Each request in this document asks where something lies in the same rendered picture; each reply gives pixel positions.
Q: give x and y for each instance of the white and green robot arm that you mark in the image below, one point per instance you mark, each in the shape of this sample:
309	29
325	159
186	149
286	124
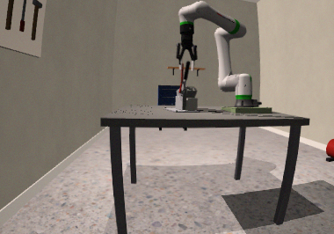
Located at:
231	28

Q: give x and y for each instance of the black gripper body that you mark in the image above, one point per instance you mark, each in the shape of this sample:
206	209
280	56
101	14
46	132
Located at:
186	38

